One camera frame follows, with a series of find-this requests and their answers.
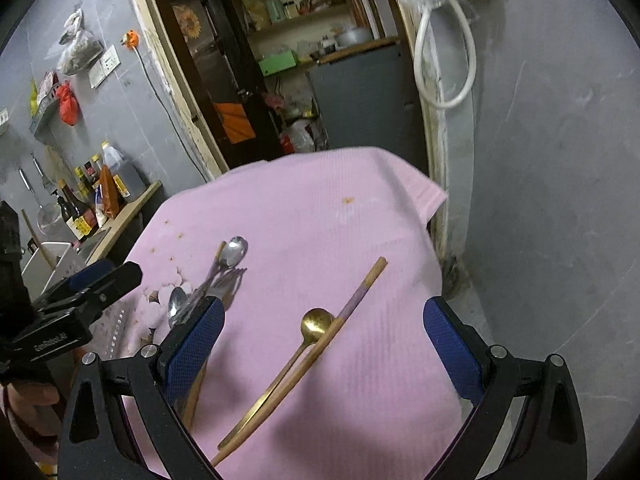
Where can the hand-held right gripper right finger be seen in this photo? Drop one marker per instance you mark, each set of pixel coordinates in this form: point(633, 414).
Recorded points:
point(452, 345)

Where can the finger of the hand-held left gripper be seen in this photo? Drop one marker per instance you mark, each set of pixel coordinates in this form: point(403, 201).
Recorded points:
point(92, 273)
point(122, 277)

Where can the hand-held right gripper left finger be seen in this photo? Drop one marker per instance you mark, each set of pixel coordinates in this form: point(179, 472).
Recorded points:
point(192, 342)

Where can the cardboard box with barcode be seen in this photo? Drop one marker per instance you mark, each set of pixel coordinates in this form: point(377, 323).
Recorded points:
point(114, 325)

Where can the purple banded wooden chopstick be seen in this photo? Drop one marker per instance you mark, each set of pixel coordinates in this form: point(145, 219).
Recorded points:
point(360, 292)

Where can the gold spoon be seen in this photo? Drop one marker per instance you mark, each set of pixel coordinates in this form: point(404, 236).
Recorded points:
point(316, 322)

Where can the person's left hand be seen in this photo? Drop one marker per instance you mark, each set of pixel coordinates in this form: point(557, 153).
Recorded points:
point(30, 395)

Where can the white plastic basket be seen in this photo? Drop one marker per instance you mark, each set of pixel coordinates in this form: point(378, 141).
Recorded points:
point(55, 262)

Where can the silver spoon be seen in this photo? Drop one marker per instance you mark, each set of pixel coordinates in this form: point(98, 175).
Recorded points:
point(235, 251)
point(177, 305)

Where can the row of sauce bottles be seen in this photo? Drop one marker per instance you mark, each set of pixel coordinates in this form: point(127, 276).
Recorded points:
point(80, 210)

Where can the metal strainer ladle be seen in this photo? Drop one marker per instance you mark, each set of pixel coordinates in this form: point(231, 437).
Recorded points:
point(50, 217)

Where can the wooden counter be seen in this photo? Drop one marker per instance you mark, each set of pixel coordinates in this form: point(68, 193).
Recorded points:
point(132, 207)

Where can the silver fork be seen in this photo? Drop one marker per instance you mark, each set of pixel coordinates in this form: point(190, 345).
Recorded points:
point(232, 277)

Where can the large cooking oil jug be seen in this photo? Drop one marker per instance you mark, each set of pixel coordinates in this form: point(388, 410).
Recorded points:
point(127, 175)

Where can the red plastic bag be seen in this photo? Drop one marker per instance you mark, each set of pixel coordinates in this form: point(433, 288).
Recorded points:
point(69, 105)

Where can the pink floral tablecloth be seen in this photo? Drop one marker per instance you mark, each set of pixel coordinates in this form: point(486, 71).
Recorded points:
point(325, 210)

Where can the dark door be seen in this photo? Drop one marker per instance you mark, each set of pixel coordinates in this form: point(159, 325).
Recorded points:
point(225, 85)

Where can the hanging clear food bag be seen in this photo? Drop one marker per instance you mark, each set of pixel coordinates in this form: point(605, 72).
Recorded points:
point(77, 55)
point(72, 22)

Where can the white plastic bag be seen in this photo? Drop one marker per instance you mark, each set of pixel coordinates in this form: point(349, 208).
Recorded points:
point(300, 137)

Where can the sunflower picture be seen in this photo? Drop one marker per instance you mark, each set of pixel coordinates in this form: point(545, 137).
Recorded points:
point(189, 24)

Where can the green box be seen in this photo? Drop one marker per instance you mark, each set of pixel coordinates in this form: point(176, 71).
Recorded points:
point(277, 64)

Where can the grey cabinet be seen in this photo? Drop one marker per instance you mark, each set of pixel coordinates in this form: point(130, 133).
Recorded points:
point(360, 95)

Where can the mint green canister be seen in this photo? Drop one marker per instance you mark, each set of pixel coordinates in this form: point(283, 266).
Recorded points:
point(274, 10)

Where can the wooden shelf unit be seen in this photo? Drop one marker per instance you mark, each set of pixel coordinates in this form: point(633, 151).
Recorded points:
point(300, 25)

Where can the metal pot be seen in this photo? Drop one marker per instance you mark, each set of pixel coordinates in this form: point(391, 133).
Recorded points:
point(352, 37)

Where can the grey wall rack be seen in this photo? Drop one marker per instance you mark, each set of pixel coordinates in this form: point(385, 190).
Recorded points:
point(45, 110)

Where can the cream door frame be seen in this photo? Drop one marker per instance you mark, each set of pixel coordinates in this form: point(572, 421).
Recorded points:
point(182, 110)

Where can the white wall socket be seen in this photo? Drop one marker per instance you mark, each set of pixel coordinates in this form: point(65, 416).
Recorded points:
point(110, 59)
point(97, 77)

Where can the orange wall hook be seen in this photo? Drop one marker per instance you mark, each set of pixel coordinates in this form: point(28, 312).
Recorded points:
point(131, 39)

